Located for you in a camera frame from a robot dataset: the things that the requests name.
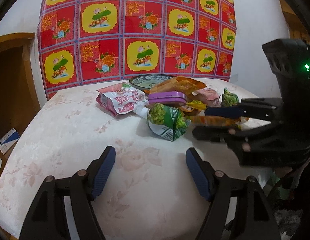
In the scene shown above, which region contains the blue patterned ceramic plate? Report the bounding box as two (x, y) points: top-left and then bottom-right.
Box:
(129, 74), (173, 91)

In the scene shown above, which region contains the wooden cabinet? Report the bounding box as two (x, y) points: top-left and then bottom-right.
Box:
(0, 32), (41, 140)

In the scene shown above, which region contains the yellow small snack packet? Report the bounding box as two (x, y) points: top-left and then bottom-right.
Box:
(179, 100), (207, 116)

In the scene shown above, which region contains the pink snack packet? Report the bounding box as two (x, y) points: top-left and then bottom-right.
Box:
(192, 87), (220, 106)

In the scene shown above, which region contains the purple tin box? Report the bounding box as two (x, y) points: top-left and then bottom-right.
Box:
(148, 91), (187, 107)

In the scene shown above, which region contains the orange chip bag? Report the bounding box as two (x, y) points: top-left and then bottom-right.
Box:
(150, 76), (207, 95)

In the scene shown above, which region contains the green pea snack bag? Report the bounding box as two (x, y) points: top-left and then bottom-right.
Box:
(147, 103), (191, 141)

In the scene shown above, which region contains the red yellow floral cloth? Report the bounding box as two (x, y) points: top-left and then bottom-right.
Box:
(38, 0), (236, 98)

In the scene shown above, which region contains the orange gummy candy bag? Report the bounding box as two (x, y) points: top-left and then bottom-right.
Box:
(188, 115), (249, 127)

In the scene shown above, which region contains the pink white snack bag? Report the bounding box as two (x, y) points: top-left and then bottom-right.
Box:
(96, 82), (148, 117)

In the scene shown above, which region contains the small green pea packet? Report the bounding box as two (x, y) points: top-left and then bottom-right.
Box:
(221, 87), (239, 107)

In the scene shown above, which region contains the blue white box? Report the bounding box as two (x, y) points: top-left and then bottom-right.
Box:
(0, 128), (20, 155)

